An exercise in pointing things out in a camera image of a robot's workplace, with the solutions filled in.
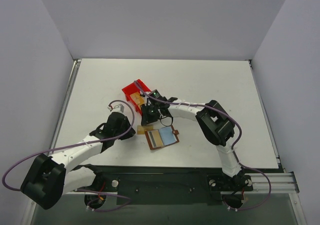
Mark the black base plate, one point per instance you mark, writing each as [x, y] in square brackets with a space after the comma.
[137, 185]

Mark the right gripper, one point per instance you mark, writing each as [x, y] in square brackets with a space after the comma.
[148, 118]

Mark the gold card magnetic stripe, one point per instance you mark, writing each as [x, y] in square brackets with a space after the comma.
[155, 139]

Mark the red plastic bin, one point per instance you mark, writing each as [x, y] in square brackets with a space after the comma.
[128, 90]

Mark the brown leather card holder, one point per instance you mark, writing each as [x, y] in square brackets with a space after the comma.
[168, 134]

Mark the gold card with chip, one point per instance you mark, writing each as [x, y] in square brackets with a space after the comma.
[141, 129]

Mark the aluminium table frame rail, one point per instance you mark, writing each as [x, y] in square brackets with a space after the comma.
[94, 83]

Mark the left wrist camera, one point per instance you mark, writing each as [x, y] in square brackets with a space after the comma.
[118, 108]

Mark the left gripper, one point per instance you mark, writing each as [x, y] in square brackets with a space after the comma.
[125, 133]

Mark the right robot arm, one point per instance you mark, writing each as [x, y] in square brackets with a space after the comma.
[216, 125]

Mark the gold cards in bin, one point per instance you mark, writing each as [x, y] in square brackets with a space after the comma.
[137, 98]

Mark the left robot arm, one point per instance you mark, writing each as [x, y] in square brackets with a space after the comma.
[50, 177]

